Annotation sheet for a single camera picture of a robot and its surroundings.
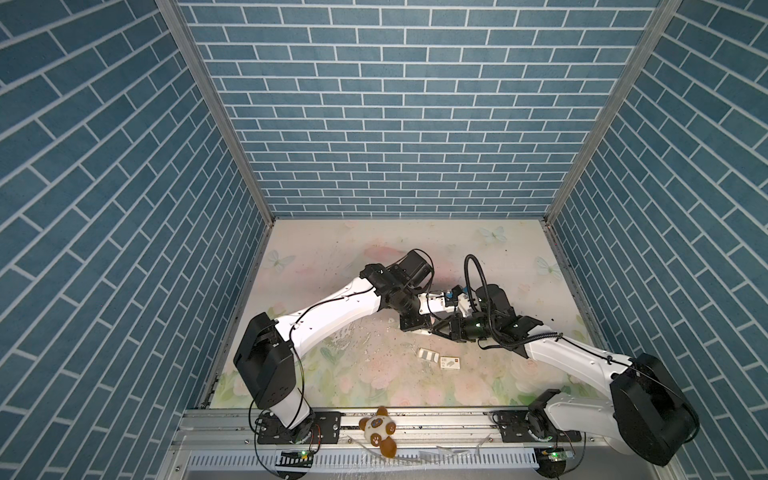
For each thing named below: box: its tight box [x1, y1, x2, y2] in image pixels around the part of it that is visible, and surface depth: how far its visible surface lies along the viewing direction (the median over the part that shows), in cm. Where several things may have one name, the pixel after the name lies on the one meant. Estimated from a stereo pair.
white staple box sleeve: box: [440, 356, 461, 370], surface depth 85 cm
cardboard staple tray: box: [417, 347, 440, 363], surface depth 88 cm
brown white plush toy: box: [359, 406, 397, 459], surface depth 72 cm
